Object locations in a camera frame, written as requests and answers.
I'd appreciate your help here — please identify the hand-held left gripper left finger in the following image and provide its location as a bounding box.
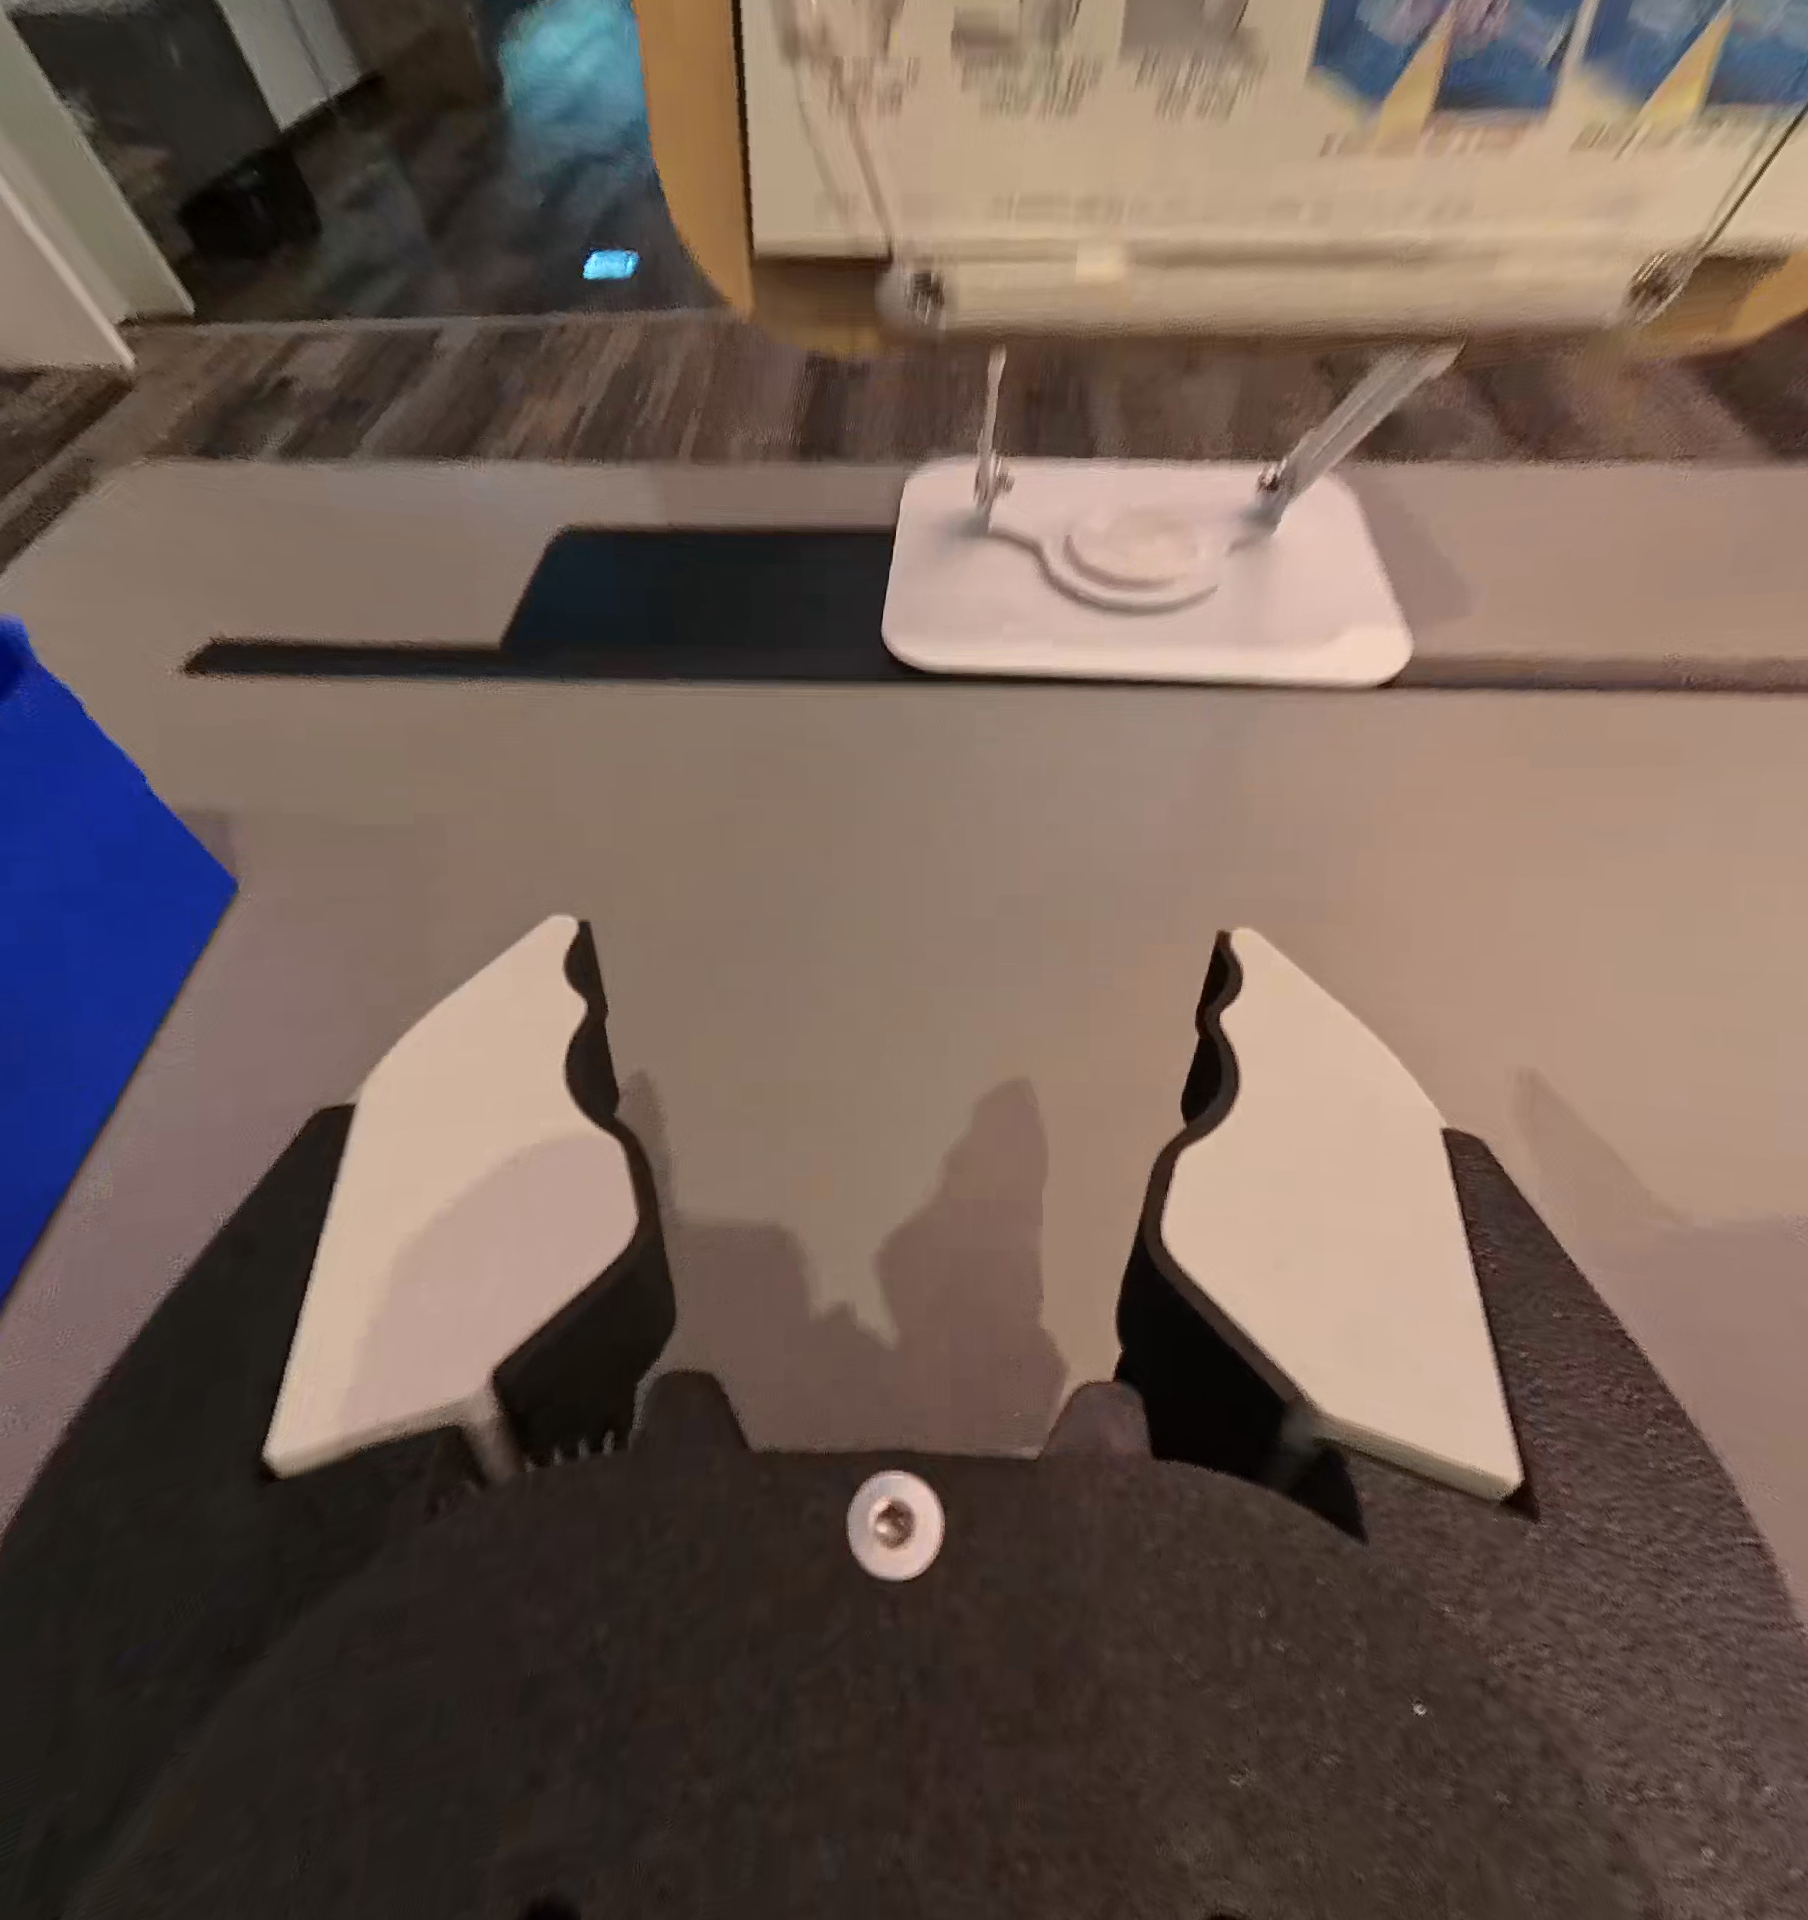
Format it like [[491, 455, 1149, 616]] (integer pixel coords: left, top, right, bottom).
[[258, 920, 685, 1485]]

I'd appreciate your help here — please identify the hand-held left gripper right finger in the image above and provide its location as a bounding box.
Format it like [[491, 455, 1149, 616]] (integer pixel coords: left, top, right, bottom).
[[1114, 925, 1522, 1506]]

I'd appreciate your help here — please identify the blue plain storage bin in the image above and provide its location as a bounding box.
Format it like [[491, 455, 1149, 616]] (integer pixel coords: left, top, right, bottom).
[[0, 611, 235, 1416]]

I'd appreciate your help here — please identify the grey desk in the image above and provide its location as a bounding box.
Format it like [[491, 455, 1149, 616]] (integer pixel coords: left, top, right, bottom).
[[0, 461, 1808, 1650]]

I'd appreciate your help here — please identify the printed instruction sheet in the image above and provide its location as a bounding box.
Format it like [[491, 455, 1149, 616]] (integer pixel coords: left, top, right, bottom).
[[738, 0, 1808, 261]]

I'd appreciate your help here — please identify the white partition frame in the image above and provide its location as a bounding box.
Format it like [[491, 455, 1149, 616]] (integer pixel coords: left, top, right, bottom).
[[0, 0, 198, 374]]

